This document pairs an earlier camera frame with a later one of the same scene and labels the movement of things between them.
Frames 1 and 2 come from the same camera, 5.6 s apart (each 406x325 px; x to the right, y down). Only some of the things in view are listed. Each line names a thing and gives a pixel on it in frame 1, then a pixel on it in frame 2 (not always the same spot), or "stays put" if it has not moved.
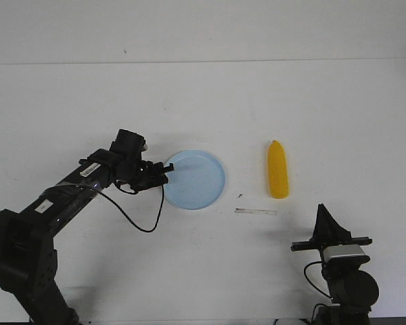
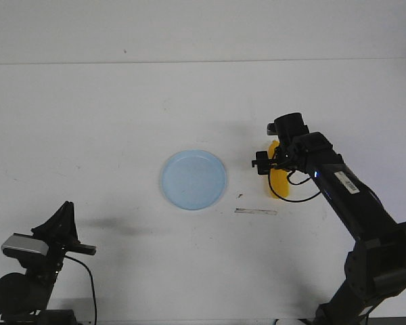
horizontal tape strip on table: x=247 y=210 stays put
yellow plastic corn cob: x=277 y=168 stays put
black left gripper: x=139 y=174 -> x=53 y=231
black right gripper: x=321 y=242 -> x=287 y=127
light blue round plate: x=197 y=180 stays put
